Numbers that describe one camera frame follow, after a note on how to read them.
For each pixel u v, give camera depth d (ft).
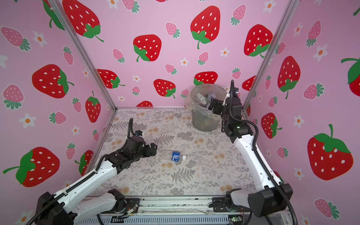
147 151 2.35
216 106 2.09
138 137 2.12
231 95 1.76
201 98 3.13
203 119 3.07
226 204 2.40
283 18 2.41
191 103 2.85
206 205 2.54
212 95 2.94
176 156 2.83
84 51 2.81
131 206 2.40
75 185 1.44
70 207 1.36
